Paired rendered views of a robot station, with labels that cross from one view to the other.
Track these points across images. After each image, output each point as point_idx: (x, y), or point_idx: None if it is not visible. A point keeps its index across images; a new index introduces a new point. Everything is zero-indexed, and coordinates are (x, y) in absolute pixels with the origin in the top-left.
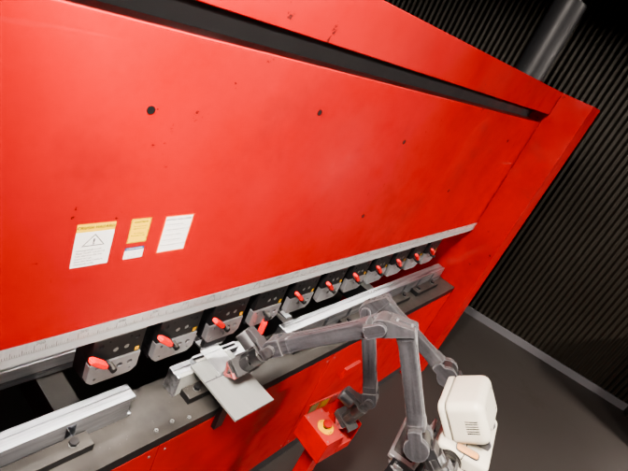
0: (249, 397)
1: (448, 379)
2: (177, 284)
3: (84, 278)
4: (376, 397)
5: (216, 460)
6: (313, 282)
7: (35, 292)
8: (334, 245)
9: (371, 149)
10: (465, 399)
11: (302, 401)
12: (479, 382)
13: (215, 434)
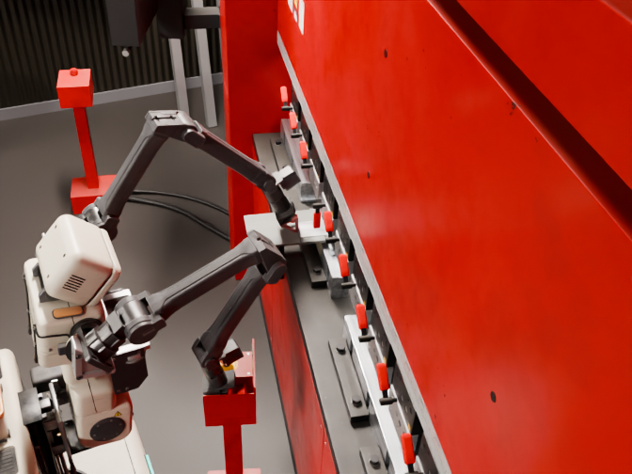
0: (261, 231)
1: (118, 261)
2: (303, 72)
3: (290, 18)
4: (197, 340)
5: (287, 358)
6: (346, 239)
7: (285, 9)
8: (354, 191)
9: (360, 30)
10: (81, 221)
11: (315, 467)
12: (79, 241)
13: (284, 298)
